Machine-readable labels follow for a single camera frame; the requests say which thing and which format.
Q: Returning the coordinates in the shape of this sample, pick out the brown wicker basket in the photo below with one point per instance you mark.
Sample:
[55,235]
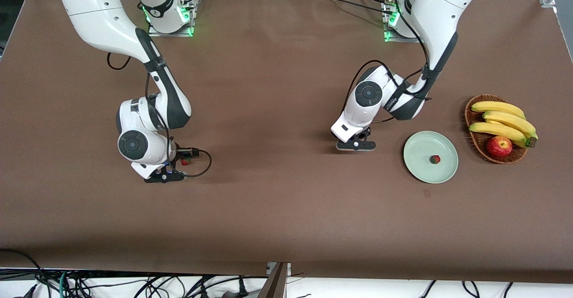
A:
[479,146]

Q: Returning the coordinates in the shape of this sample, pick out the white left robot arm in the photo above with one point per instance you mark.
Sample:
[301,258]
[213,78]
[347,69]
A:
[443,11]

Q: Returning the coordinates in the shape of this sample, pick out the light green round plate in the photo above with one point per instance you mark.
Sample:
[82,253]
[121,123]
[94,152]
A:
[421,168]

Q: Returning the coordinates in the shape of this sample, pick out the brown table cover sheet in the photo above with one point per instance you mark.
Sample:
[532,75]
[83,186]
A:
[286,110]

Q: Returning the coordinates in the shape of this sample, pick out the red yellow apple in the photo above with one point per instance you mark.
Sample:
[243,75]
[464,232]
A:
[499,147]

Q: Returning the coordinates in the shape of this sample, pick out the red strawberry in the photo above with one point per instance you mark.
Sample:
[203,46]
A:
[185,162]
[435,159]

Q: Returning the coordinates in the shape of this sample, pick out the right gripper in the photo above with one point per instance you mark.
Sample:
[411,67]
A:
[181,154]

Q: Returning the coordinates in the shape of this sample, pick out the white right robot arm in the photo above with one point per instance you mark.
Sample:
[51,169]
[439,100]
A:
[98,16]

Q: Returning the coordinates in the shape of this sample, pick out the yellow banana bunch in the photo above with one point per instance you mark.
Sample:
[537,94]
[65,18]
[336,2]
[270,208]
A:
[506,119]

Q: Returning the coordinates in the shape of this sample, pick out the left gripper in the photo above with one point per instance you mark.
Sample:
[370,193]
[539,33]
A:
[366,132]

